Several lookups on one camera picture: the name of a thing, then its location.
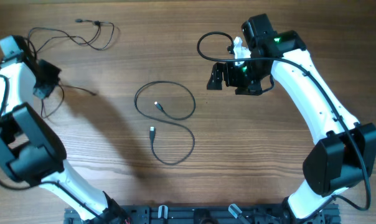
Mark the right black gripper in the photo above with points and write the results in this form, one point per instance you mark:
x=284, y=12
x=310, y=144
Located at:
x=217, y=74

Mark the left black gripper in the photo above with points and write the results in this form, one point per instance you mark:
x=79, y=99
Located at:
x=43, y=94

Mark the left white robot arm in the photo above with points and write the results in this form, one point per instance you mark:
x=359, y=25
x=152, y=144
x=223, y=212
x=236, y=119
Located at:
x=30, y=151

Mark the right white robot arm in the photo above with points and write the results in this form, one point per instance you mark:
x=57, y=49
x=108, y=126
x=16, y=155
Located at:
x=344, y=149

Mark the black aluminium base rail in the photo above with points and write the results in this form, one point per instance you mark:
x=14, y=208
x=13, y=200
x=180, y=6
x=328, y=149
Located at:
x=203, y=214

